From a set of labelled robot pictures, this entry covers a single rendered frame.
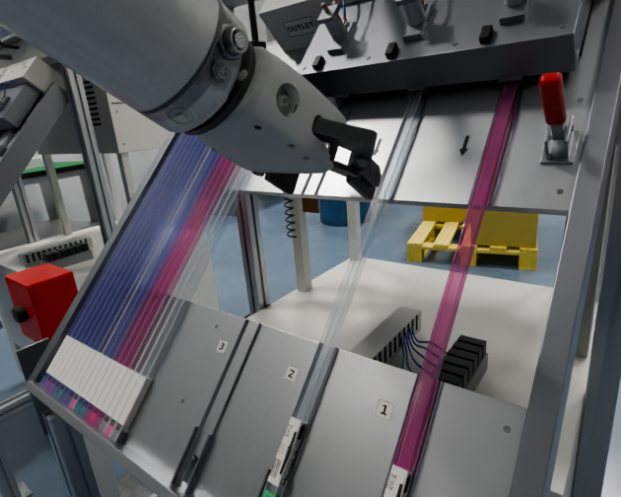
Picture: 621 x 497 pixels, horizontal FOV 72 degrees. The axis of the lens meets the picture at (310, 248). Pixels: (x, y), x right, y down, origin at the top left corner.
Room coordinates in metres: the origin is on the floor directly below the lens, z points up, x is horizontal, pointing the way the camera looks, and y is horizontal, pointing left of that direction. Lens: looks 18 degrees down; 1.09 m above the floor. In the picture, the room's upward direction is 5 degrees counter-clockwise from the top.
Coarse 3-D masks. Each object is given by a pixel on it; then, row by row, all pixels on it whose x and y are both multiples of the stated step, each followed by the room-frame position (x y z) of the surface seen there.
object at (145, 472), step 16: (32, 384) 0.56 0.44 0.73; (48, 400) 0.52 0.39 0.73; (64, 416) 0.48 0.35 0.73; (80, 416) 0.48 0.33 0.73; (80, 432) 0.45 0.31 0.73; (96, 432) 0.44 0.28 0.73; (112, 448) 0.41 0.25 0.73; (128, 448) 0.42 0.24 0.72; (128, 464) 0.38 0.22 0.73; (144, 464) 0.39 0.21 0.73; (144, 480) 0.36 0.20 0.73; (160, 480) 0.36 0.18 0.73; (160, 496) 0.34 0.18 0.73; (176, 496) 0.33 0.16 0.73; (192, 496) 0.34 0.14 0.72
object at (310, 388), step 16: (416, 96) 0.56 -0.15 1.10; (416, 112) 0.55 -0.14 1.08; (400, 128) 0.54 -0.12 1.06; (400, 144) 0.52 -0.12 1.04; (400, 160) 0.51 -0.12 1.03; (384, 176) 0.50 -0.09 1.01; (384, 192) 0.48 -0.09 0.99; (368, 224) 0.46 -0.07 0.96; (368, 240) 0.45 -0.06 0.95; (352, 256) 0.44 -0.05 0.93; (352, 272) 0.43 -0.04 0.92; (352, 288) 0.42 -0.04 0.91; (336, 304) 0.41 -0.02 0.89; (336, 320) 0.40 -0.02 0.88; (336, 336) 0.39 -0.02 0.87; (320, 352) 0.38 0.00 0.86; (320, 368) 0.37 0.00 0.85; (304, 384) 0.36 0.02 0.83; (320, 384) 0.36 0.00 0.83; (304, 400) 0.35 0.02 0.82; (304, 416) 0.34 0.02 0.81; (272, 496) 0.30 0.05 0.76
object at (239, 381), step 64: (192, 320) 0.51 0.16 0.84; (192, 384) 0.44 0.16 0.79; (256, 384) 0.40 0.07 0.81; (384, 384) 0.34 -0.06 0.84; (448, 384) 0.31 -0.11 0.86; (192, 448) 0.38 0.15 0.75; (256, 448) 0.35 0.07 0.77; (320, 448) 0.32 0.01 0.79; (384, 448) 0.30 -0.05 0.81; (448, 448) 0.28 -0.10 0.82; (512, 448) 0.26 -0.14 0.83
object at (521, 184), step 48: (384, 96) 0.61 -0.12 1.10; (432, 96) 0.56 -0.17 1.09; (480, 96) 0.52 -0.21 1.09; (528, 96) 0.49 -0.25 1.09; (576, 96) 0.45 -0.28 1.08; (384, 144) 0.55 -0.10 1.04; (432, 144) 0.51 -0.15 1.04; (480, 144) 0.47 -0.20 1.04; (528, 144) 0.44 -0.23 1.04; (336, 192) 0.53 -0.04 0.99; (432, 192) 0.46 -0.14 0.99; (528, 192) 0.40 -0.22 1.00
